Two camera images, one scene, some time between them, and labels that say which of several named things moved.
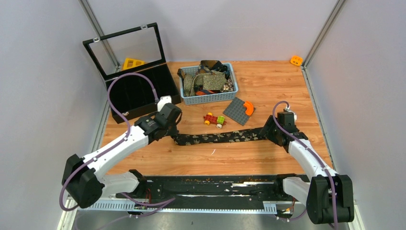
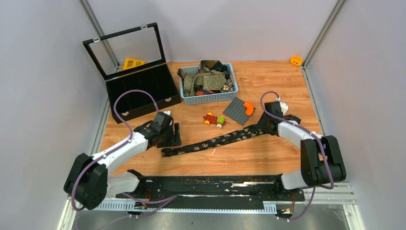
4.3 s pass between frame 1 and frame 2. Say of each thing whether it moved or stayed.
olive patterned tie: stayed
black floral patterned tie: moved
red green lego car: stayed
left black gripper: moved
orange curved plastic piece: stayed
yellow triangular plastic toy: stayed
